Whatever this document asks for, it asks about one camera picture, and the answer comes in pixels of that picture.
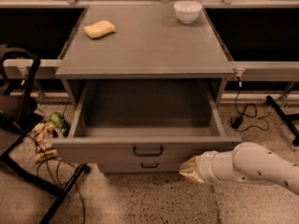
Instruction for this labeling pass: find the black floor cable left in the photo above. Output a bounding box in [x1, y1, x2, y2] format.
[25, 131, 87, 224]

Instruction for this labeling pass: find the grey drawer cabinet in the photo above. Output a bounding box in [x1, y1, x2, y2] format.
[55, 3, 235, 175]

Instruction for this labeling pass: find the black top drawer handle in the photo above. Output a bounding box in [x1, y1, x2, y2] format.
[133, 147, 164, 157]

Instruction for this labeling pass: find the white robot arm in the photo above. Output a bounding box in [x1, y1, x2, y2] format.
[178, 142, 299, 195]

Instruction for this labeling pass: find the black stand base right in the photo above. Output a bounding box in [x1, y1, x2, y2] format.
[265, 95, 299, 147]

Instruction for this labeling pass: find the grey top drawer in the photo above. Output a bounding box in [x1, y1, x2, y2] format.
[54, 79, 241, 163]

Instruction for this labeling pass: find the yellow sponge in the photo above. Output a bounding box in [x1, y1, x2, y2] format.
[83, 21, 116, 39]

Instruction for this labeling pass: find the green snack bag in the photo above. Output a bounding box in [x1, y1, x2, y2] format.
[48, 112, 70, 137]

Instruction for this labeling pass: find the brown chip bag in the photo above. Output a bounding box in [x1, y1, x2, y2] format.
[34, 122, 59, 163]

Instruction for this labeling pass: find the white bowl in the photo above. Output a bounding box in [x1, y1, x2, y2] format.
[174, 0, 203, 24]

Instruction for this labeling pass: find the black chair frame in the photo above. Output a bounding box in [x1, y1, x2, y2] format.
[0, 45, 90, 224]

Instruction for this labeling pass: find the black power adapter cable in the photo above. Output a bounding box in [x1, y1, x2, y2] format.
[229, 75, 275, 133]

